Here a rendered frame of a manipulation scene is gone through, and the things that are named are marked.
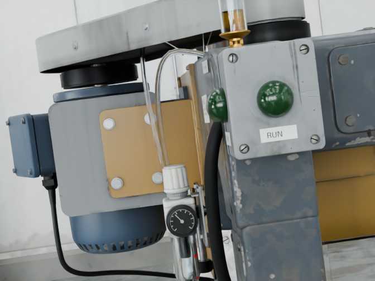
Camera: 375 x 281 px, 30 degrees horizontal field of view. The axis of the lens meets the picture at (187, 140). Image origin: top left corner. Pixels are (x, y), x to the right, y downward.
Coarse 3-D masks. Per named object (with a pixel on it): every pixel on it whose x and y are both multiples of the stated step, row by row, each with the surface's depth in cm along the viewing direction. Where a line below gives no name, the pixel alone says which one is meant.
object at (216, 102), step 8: (208, 96) 58; (216, 96) 57; (224, 96) 57; (208, 104) 57; (216, 104) 57; (224, 104) 57; (208, 112) 58; (216, 112) 57; (224, 112) 57; (216, 120) 58; (224, 120) 57
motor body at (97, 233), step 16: (64, 96) 103; (80, 96) 101; (96, 96) 102; (144, 208) 103; (160, 208) 106; (80, 224) 104; (96, 224) 102; (112, 224) 102; (128, 224) 102; (144, 224) 103; (160, 224) 106; (80, 240) 105; (96, 240) 103; (112, 240) 102; (128, 240) 103; (144, 240) 104
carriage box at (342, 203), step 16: (192, 96) 99; (368, 176) 92; (192, 192) 121; (320, 192) 91; (336, 192) 92; (352, 192) 92; (368, 192) 92; (320, 208) 91; (336, 208) 92; (352, 208) 92; (368, 208) 92; (320, 224) 92; (336, 224) 92; (352, 224) 92; (368, 224) 92; (208, 240) 98; (208, 256) 109
